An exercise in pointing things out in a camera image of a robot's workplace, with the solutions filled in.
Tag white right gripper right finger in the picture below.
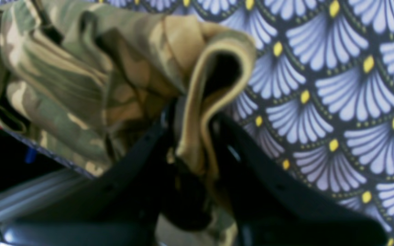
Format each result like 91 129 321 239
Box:
211 113 388 246

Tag grey metal table rail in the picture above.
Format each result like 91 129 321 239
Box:
0 169 90 241

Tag purple fan-pattern tablecloth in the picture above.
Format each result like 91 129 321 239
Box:
0 0 394 246

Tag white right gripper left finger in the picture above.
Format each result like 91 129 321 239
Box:
2 103 175 246

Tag camouflage T-shirt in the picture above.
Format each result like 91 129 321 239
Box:
0 0 256 246

